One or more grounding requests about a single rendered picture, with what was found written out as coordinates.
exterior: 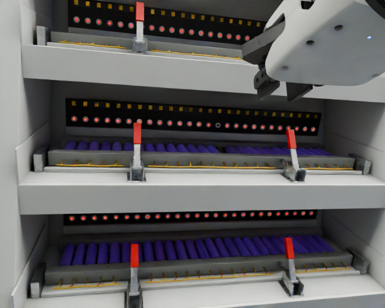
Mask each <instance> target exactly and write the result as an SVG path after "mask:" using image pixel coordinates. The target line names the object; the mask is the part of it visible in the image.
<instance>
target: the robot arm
mask: <svg viewBox="0 0 385 308"><path fill-rule="evenodd" d="M241 51H242V60H244V61H246V62H248V63H250V64H253V65H255V64H256V65H258V69H259V71H258V72H257V74H256V75H255V76H254V89H255V90H257V98H258V100H262V101H263V100H264V99H265V98H267V97H268V96H269V95H271V94H272V93H273V92H274V91H275V90H276V89H277V88H279V87H280V81H283V82H286V88H287V100H288V101H289V102H295V101H296V100H298V99H299V98H301V97H302V96H303V95H305V94H306V93H308V92H310V91H311V90H312V89H313V86H315V87H320V86H324V85H330V86H359V85H363V84H365V83H367V82H369V81H371V80H373V79H375V78H376V77H378V76H379V75H381V74H383V73H384V72H385V0H284V1H283V2H282V4H281V5H280V6H279V7H278V8H277V10H276V11H275V12H274V14H273V15H272V17H271V18H270V19H269V21H268V22H267V24H266V26H265V28H264V30H263V33H262V34H260V35H258V36H257V37H255V38H253V39H252V40H250V41H248V42H246V43H245V44H243V45H242V46H241Z"/></svg>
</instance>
